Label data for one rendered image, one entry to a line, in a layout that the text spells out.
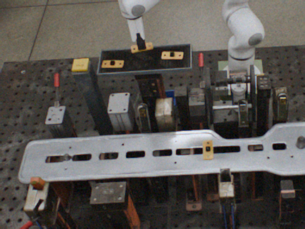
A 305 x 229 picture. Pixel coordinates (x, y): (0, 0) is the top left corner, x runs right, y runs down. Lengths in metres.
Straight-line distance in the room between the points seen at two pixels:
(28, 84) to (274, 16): 2.00
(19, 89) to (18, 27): 1.60
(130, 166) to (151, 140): 0.13
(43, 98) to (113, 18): 1.58
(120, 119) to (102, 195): 0.30
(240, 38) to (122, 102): 0.54
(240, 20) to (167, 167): 0.66
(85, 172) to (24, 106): 0.81
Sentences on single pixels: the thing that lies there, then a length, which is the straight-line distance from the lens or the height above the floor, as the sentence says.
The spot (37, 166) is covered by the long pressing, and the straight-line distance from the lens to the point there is 1.90.
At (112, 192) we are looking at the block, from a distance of 1.71.
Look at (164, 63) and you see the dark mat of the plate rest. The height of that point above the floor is 1.16.
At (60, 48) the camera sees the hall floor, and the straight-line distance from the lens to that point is 3.84.
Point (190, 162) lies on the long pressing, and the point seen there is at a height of 1.00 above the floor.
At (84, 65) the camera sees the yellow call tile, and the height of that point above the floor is 1.16.
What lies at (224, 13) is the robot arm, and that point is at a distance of 2.01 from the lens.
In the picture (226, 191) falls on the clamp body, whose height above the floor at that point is 1.04.
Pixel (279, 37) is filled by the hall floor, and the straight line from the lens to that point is 3.62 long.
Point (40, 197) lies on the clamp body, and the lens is 1.75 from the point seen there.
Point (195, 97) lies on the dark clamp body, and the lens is 1.83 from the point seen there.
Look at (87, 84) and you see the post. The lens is 1.98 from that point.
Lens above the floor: 2.48
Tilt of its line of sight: 49 degrees down
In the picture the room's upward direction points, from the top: 7 degrees counter-clockwise
